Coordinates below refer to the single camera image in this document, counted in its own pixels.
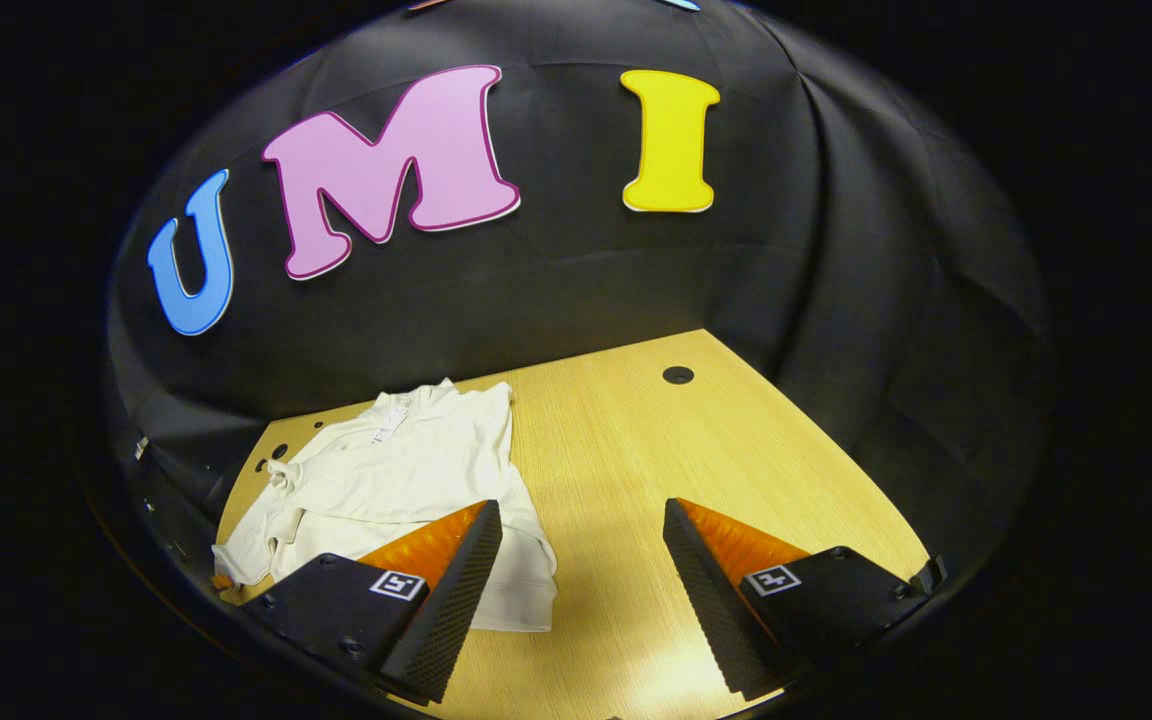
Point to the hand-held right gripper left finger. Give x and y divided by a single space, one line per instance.
456 600

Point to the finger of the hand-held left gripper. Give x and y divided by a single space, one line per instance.
223 581

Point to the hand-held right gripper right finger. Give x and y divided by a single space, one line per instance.
706 610

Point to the white sweatshirt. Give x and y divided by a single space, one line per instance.
406 470

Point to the small metal clip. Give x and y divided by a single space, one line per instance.
141 447

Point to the black backdrop cloth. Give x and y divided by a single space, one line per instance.
576 300

